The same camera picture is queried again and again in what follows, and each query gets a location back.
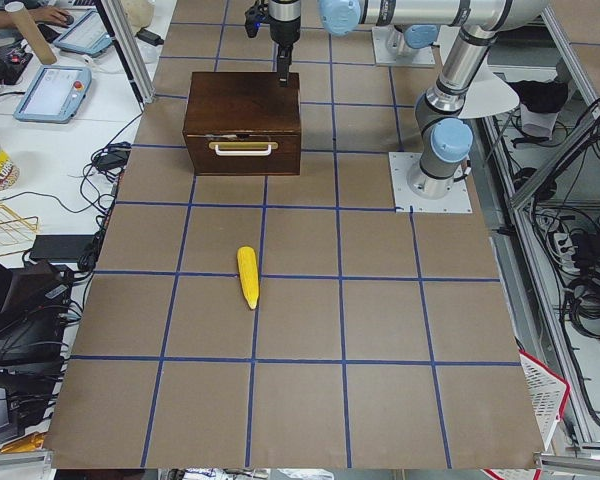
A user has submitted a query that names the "aluminium frame post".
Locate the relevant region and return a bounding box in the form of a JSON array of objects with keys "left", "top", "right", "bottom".
[{"left": 96, "top": 0, "right": 155, "bottom": 105}]

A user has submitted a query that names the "cardboard tube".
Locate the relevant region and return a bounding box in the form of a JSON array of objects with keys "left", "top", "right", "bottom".
[{"left": 5, "top": 1, "right": 57, "bottom": 65}]

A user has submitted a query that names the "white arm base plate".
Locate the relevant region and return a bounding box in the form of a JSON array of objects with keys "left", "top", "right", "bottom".
[{"left": 388, "top": 152, "right": 472, "bottom": 214}]

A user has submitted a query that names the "black power adapter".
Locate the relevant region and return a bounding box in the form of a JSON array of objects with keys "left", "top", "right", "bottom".
[{"left": 91, "top": 142, "right": 132, "bottom": 172}]

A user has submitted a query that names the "dark brown wooden cabinet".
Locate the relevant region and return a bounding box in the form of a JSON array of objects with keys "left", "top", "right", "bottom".
[{"left": 182, "top": 71, "right": 302, "bottom": 177}]

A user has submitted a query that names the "gold wire rack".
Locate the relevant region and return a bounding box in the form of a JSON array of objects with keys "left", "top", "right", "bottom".
[{"left": 0, "top": 203, "right": 39, "bottom": 257}]

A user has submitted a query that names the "black computer equipment stack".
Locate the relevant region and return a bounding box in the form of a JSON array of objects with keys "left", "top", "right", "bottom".
[{"left": 0, "top": 261, "right": 74, "bottom": 444}]

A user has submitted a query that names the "yellow corn cob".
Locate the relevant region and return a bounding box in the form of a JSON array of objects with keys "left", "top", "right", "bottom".
[{"left": 237, "top": 246, "right": 260, "bottom": 310}]

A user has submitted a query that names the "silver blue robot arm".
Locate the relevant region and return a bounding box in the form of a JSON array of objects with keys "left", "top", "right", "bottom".
[
  {"left": 408, "top": 1, "right": 547, "bottom": 200},
  {"left": 259, "top": 1, "right": 471, "bottom": 86}
]

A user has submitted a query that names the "white plastic basket red rim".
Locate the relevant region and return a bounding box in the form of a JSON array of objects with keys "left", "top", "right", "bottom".
[{"left": 519, "top": 350, "right": 570, "bottom": 450}]

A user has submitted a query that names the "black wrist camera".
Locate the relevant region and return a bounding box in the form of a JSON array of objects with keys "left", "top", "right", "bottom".
[{"left": 244, "top": 2, "right": 264, "bottom": 39}]

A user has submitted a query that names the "blue teach pendant far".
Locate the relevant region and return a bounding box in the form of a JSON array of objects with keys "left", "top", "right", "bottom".
[{"left": 53, "top": 9, "right": 112, "bottom": 57}]

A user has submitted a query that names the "blue teach pendant near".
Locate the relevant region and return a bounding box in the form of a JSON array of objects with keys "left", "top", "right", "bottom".
[{"left": 13, "top": 66, "right": 92, "bottom": 124}]

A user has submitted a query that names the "blue teach pendant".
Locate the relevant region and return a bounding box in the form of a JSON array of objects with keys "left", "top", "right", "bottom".
[
  {"left": 53, "top": 9, "right": 112, "bottom": 57},
  {"left": 13, "top": 66, "right": 92, "bottom": 124}
]

